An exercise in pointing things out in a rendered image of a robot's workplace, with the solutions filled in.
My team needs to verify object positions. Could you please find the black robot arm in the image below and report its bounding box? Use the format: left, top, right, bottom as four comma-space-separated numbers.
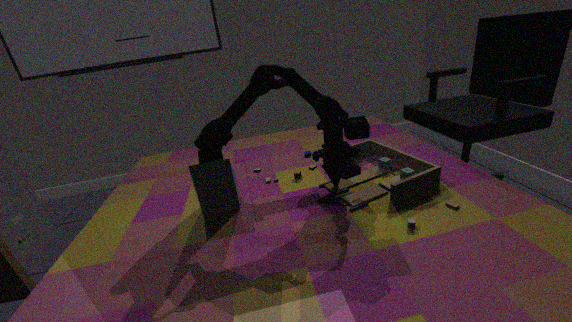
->
195, 65, 370, 164

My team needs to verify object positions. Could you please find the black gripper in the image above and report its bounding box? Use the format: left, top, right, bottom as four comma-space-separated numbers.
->
312, 142, 361, 187

